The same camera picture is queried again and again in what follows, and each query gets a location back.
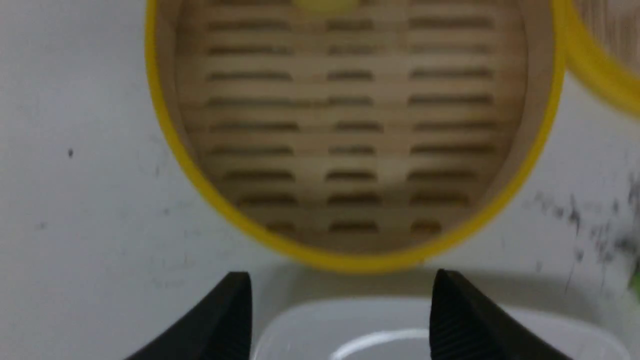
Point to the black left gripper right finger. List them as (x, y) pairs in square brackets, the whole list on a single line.
[(465, 324)]

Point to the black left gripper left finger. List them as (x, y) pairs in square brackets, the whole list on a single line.
[(219, 327)]

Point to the yellow steamed bun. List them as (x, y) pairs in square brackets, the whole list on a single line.
[(326, 7)]

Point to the white square plate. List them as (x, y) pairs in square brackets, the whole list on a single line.
[(397, 328)]

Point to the green cube block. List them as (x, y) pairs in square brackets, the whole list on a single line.
[(634, 282)]

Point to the yellow bamboo steamer basket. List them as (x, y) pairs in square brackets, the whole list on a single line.
[(360, 142)]

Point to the yellow bamboo steamer lid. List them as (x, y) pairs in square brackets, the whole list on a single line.
[(603, 50)]

